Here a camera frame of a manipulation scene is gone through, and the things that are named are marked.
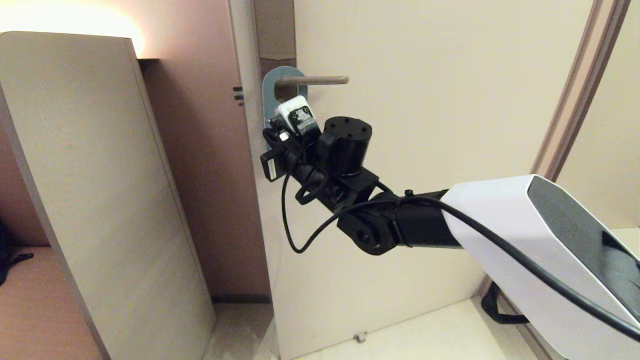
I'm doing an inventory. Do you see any white shelf board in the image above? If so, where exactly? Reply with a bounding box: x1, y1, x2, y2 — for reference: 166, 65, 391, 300
607, 227, 640, 253

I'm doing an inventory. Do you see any black bag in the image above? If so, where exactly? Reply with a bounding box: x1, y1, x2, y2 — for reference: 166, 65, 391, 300
0, 222, 35, 287

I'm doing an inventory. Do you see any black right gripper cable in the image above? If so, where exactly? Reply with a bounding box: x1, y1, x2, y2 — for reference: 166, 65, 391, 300
281, 170, 640, 342

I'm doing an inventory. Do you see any black right camera bracket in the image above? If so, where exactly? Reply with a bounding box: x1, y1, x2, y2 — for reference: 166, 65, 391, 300
262, 115, 322, 157

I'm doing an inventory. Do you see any blue do-not-disturb door hanger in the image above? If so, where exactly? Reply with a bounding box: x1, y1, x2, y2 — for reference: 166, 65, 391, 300
262, 66, 309, 151

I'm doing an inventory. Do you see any metal door handle lever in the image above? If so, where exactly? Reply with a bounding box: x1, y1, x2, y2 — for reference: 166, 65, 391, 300
274, 75, 350, 90

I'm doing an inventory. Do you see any dark baseboard strip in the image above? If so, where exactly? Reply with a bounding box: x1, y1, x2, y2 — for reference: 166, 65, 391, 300
211, 295, 272, 305

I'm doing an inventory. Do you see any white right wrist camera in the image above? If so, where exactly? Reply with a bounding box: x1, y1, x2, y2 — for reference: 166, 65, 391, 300
276, 96, 317, 133

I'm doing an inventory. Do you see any cream door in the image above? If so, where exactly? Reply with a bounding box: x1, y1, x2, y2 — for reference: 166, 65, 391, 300
227, 0, 593, 360

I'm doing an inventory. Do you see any black right arm cable loop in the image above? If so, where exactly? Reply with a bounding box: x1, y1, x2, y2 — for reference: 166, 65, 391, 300
481, 281, 530, 325

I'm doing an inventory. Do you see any brown metal lock plate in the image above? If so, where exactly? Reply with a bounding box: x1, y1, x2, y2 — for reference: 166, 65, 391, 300
254, 0, 297, 76

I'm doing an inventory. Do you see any beige partition panel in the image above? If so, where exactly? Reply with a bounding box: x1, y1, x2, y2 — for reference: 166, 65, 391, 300
0, 31, 217, 360

